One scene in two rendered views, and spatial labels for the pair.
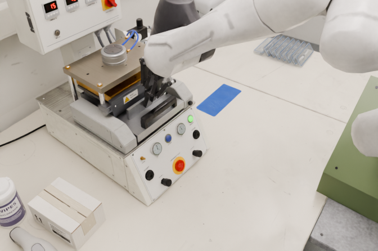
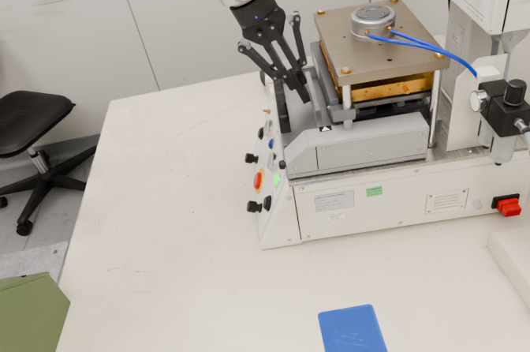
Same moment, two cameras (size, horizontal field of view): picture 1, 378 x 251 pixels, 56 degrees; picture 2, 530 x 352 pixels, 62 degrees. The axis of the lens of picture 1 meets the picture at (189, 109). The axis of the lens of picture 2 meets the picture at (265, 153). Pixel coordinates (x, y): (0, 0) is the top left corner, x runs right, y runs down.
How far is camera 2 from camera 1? 1.51 m
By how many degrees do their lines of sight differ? 96
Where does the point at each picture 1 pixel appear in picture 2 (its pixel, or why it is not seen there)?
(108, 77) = (329, 20)
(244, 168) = (188, 259)
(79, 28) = not seen: outside the picture
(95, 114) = not seen: hidden behind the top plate
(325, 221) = (52, 269)
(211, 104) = (356, 338)
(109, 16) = not seen: outside the picture
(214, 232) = (173, 177)
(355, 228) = not seen: hidden behind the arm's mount
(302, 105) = not seen: outside the picture
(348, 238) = (21, 269)
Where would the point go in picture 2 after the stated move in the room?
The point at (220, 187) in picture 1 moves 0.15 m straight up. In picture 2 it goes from (200, 215) to (182, 166)
